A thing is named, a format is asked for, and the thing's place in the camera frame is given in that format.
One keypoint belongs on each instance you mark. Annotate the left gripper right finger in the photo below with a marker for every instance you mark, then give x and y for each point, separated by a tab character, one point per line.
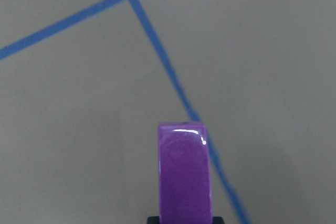
217	220

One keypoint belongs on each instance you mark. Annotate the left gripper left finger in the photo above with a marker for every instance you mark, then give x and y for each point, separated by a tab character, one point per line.
153	220

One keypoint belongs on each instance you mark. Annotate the purple curved toy block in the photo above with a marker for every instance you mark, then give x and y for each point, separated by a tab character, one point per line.
184	176

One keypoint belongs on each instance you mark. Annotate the blue tape grid lines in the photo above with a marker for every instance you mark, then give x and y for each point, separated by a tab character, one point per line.
84	84

